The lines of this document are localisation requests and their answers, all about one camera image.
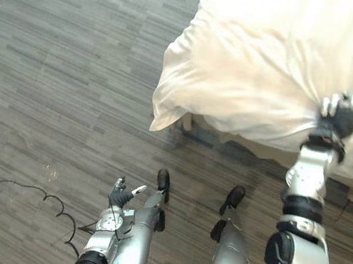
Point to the right silver robot leg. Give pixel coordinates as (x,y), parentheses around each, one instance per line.
(228,249)

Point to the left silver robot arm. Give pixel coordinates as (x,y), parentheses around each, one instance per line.
(100,241)

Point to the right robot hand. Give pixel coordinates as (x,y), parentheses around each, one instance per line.
(345,116)

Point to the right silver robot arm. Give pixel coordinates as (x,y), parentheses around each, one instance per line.
(307,228)

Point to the white bed duvet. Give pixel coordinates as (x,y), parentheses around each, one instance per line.
(276,64)

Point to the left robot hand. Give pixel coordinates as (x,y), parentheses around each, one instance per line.
(120,195)

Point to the silver robot leg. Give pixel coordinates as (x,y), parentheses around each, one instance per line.
(228,249)
(142,234)

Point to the left silver robot leg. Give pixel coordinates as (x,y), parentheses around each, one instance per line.
(142,234)

